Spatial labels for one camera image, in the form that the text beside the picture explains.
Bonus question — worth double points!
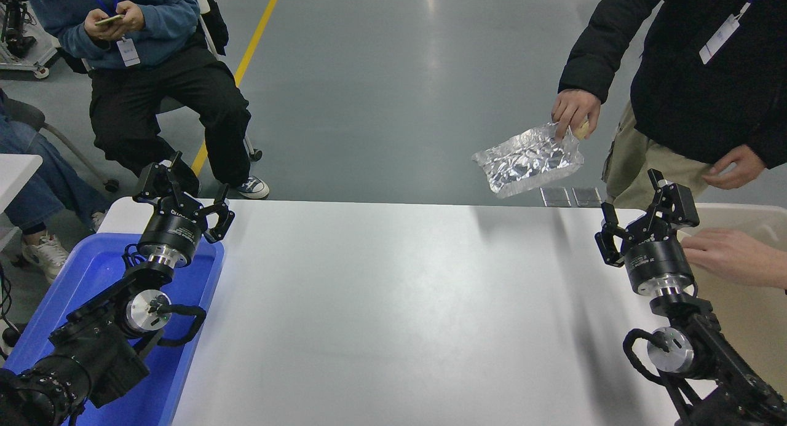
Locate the blue plastic tray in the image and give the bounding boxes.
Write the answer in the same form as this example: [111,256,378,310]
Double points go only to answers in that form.
[3,232,225,426]

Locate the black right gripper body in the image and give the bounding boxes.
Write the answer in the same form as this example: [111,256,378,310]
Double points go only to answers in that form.
[623,224,695,287]

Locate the white side table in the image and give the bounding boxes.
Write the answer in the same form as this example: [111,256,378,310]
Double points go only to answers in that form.
[0,154,44,251]

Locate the person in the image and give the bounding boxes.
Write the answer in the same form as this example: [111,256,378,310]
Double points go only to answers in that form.
[552,0,787,210]
[23,0,270,200]
[0,88,111,285]

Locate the person's hand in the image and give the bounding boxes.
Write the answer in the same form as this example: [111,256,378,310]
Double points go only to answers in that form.
[681,228,769,286]

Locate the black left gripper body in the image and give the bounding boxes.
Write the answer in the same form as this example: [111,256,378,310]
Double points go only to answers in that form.
[138,207,204,259]

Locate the person's left hand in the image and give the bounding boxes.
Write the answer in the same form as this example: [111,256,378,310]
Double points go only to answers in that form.
[703,144,768,190]
[114,1,146,33]

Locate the metal floor plate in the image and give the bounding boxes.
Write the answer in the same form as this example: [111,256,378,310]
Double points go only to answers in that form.
[540,187,572,208]
[572,187,604,208]

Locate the id badge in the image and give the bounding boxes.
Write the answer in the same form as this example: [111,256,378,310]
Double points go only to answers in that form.
[117,37,141,67]
[699,13,742,65]

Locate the large pale plastic bin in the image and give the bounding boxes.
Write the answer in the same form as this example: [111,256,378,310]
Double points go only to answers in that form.
[676,203,787,397]

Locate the black cable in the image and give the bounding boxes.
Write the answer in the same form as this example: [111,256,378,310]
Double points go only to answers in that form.
[0,260,25,350]

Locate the grey chair with casters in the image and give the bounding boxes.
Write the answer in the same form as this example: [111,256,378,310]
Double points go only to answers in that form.
[0,97,121,193]

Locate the equipment stand with wheels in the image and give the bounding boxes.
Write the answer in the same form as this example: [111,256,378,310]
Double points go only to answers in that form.
[0,0,62,81]

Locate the person's right hand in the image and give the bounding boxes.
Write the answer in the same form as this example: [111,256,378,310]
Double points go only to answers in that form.
[552,89,602,140]
[84,8,124,42]

